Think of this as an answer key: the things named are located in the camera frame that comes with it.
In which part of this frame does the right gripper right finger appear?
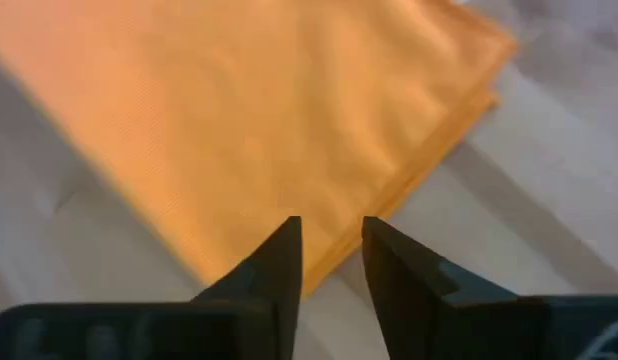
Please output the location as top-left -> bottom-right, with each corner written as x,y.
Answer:
360,215 -> 618,360

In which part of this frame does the orange microfiber towel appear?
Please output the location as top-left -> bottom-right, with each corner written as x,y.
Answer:
0,0 -> 519,300

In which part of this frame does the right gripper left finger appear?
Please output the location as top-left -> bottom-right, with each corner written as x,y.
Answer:
0,215 -> 304,360

